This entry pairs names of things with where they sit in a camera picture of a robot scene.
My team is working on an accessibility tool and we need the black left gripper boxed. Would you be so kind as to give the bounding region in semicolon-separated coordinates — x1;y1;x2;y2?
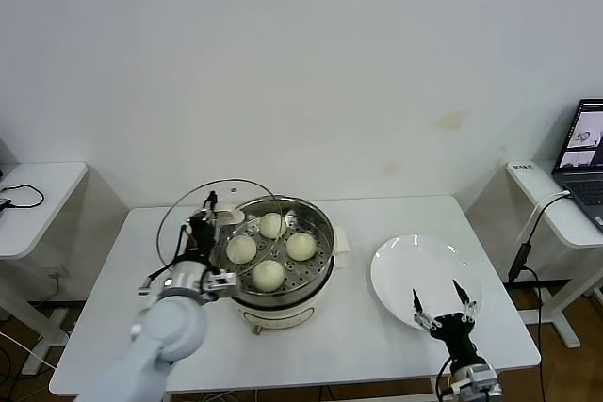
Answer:
187;189;221;261

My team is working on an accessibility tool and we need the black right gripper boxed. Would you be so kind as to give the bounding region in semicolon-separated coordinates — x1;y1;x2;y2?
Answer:
412;278;481;369

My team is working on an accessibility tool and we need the round glass lid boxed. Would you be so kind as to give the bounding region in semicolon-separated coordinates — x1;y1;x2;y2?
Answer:
157;177;289;281

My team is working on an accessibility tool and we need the white steamed baozi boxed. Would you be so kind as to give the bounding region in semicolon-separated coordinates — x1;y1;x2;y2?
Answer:
285;232;318;262
225;235;258;265
259;212;287;239
251;259;285;294

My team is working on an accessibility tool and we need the perforated steel steamer basket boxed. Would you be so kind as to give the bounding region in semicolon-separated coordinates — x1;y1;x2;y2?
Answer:
209;194;337;298

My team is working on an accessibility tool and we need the round white plate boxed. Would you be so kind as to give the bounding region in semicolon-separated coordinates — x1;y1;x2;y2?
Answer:
369;233;485;334

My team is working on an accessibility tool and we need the cream electric cooker pot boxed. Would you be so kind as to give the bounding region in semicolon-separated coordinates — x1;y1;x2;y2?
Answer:
220;225;352;338

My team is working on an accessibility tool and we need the white side table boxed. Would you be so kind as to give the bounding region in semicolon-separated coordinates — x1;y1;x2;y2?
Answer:
502;160;603;350
0;162;90;378

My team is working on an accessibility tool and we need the grey open laptop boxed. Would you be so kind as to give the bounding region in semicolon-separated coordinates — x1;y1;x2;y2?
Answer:
551;99;603;234

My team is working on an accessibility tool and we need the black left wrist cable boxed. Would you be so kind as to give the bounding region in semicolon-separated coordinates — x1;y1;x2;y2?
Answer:
148;225;189;281

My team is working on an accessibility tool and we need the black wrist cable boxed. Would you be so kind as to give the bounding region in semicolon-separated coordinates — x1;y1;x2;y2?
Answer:
148;225;189;281
434;357;454;402

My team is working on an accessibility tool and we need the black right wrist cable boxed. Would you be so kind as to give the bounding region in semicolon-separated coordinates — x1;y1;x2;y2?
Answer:
434;357;454;402

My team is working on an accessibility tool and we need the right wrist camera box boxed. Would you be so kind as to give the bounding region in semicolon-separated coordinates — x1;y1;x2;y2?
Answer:
445;362;503;402

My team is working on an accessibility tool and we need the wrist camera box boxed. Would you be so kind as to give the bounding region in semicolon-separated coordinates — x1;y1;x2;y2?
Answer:
202;269;239;300
445;362;503;402

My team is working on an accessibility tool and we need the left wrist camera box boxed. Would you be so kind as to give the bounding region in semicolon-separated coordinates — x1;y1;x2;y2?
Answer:
202;269;239;300

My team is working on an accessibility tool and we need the black cable with adapter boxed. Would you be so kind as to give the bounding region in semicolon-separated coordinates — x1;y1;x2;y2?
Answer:
507;194;572;402

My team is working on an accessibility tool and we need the white flat cable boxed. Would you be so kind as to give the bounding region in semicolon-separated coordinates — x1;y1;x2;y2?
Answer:
516;190;571;244

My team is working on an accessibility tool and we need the black looped cable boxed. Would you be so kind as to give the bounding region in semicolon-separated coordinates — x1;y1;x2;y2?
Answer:
0;183;46;210

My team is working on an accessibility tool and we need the white floor cable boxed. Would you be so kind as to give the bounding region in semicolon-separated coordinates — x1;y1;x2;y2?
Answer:
0;330;58;370

